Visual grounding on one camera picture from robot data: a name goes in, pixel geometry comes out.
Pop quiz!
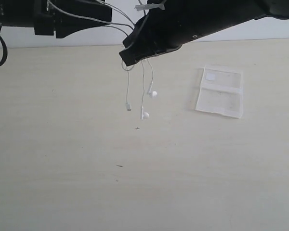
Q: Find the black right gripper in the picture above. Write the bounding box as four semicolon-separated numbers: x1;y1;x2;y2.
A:
119;0;268;66

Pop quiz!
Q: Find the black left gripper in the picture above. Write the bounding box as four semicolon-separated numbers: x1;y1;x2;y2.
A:
0;0;112;39

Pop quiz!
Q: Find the white wired earphone cable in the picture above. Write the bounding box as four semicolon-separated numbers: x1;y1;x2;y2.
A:
47;0;158;120

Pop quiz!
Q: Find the clear plastic storage case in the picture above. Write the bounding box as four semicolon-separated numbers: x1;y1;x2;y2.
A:
195;65;243;119

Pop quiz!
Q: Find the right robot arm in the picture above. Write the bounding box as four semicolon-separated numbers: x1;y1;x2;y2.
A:
119;0;289;66

